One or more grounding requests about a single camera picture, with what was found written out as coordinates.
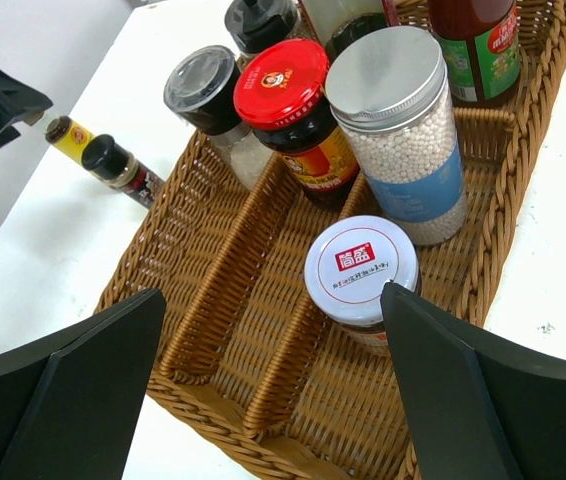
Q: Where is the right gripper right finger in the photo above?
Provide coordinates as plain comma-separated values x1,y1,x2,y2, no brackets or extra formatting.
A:
381,283,566,479

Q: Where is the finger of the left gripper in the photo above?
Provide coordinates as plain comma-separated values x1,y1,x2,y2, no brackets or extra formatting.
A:
0,70,53,125

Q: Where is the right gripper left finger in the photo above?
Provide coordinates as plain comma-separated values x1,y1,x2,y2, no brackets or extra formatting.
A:
0,288,166,479

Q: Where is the small yellow label bottle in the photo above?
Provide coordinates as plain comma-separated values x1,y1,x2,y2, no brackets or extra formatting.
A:
45,116,94,165

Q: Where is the small black lid spice jar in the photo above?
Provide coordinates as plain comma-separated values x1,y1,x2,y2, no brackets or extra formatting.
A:
81,134,164,209

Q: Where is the clear cap salt grinder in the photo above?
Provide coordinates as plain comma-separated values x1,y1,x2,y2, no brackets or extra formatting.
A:
163,45,272,190

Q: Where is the white lid small sauce jar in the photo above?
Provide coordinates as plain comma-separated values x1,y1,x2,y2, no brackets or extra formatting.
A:
304,215,422,356

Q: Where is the black lid white powder jar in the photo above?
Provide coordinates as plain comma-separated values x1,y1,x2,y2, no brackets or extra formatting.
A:
224,0,314,70

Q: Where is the red lid chili sauce jar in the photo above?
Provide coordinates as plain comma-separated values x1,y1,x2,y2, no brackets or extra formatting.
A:
233,38,359,211

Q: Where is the silver lid white peppercorn jar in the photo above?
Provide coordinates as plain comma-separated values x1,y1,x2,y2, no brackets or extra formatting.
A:
324,26,467,245

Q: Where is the tall dark soy sauce bottle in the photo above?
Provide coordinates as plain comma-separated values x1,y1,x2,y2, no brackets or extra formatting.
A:
299,0,400,62

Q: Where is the green label yellow cap bottle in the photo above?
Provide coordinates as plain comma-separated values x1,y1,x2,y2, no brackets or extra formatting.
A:
427,0,522,108

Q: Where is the brown wicker divided basket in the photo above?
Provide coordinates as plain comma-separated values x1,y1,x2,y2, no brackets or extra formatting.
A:
99,1,566,479

